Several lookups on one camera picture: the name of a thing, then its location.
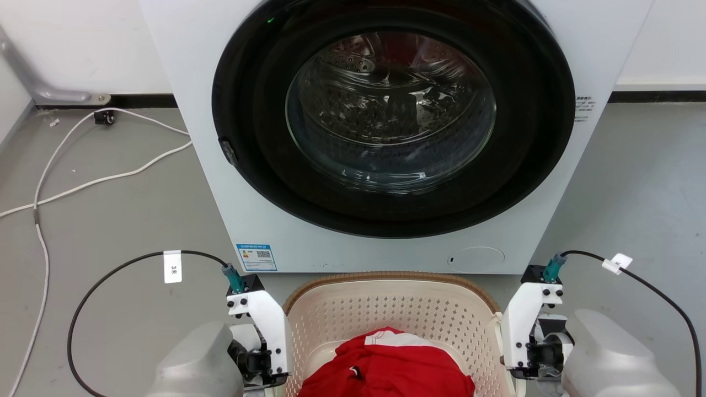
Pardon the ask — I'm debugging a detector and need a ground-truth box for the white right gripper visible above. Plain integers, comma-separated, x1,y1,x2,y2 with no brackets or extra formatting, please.
500,282,575,380

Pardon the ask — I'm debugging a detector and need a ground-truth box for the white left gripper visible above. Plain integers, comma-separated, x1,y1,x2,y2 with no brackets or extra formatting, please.
226,289,293,390

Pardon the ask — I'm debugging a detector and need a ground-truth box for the beige perforated laundry basket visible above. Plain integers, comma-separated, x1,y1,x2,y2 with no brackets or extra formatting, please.
282,270,526,397

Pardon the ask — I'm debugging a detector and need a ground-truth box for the blue energy label sticker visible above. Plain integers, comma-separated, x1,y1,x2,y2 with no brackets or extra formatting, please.
236,243,278,272

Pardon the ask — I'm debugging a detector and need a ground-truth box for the round white filter cover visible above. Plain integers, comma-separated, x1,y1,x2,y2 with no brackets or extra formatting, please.
447,246,506,272

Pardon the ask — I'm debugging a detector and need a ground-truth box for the red garment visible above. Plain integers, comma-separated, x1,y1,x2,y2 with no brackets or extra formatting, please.
297,326,477,397

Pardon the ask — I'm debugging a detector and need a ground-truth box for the black round washer door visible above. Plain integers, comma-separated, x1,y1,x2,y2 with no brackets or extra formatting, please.
212,0,576,239

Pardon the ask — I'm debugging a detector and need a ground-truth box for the small printed text label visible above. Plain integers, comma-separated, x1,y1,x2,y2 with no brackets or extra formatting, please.
574,96,596,124

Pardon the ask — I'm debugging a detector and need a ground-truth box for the black baseboard strip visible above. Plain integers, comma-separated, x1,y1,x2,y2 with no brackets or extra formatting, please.
608,90,706,104
35,93,178,110

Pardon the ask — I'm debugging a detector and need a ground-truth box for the white front-load washing machine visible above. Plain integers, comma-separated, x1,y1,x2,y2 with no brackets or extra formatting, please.
138,0,654,275

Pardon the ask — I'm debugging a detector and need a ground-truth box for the white printed cable tag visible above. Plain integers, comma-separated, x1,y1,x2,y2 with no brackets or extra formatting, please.
163,250,183,285

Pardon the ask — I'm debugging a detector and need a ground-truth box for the small white cable tag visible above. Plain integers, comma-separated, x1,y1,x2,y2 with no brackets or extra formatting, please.
601,253,634,275

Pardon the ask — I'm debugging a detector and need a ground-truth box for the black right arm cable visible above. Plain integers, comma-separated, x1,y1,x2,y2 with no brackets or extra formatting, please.
543,250,702,397

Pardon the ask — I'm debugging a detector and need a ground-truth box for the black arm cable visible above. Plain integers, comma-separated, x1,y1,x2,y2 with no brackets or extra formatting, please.
543,250,702,397
67,250,245,397

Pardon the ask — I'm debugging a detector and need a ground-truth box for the black washer door handle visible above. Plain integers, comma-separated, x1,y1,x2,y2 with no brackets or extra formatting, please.
219,137,239,168

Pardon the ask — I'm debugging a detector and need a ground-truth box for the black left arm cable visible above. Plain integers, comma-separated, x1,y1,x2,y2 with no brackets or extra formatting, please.
67,250,245,397

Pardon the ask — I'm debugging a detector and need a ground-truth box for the white floor power cable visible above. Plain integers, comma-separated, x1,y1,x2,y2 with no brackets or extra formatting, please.
7,108,191,397
0,140,194,219

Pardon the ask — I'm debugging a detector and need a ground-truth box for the grey wall pipe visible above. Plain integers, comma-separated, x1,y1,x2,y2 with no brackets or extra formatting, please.
0,24,111,106

